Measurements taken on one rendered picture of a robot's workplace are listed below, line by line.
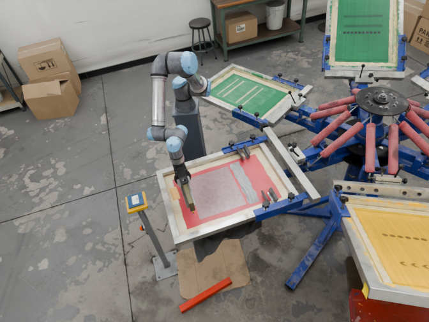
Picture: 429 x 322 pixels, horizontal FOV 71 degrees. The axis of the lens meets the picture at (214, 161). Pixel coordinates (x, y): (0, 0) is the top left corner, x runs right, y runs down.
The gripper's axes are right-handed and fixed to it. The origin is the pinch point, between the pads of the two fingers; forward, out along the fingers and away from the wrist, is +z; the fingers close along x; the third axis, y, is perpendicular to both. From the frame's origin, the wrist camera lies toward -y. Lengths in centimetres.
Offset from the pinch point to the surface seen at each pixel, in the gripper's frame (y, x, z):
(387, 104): -5, -130, -21
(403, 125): -19, -132, -15
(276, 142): 17, -69, 5
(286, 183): -14, -61, 10
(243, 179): 0.9, -37.9, 13.3
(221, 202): -9.9, -18.6, 13.9
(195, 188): 7.0, -6.7, 14.0
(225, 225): -28.8, -15.0, 10.4
